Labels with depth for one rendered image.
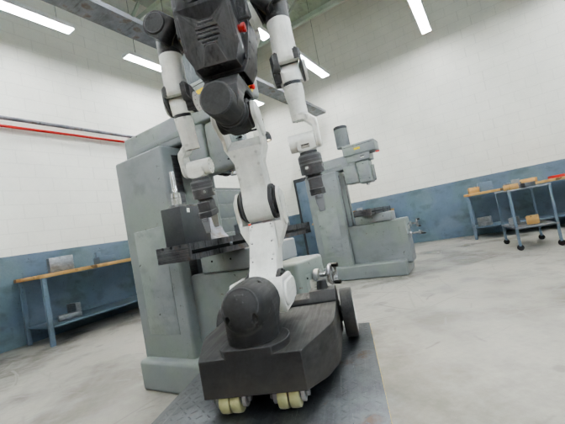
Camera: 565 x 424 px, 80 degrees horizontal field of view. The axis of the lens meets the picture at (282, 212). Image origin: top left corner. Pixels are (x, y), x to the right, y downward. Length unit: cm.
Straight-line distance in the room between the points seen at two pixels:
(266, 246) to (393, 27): 824
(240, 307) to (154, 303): 156
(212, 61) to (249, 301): 80
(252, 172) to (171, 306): 129
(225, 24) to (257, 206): 63
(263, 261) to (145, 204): 132
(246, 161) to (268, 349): 69
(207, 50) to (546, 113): 755
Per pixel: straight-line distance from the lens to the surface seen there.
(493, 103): 834
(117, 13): 470
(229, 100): 112
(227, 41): 126
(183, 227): 169
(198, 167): 138
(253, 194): 131
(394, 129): 850
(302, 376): 98
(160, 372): 250
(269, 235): 129
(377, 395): 106
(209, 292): 217
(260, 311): 95
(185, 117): 140
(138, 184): 247
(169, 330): 241
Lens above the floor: 89
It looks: 3 degrees up
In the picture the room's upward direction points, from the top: 11 degrees counter-clockwise
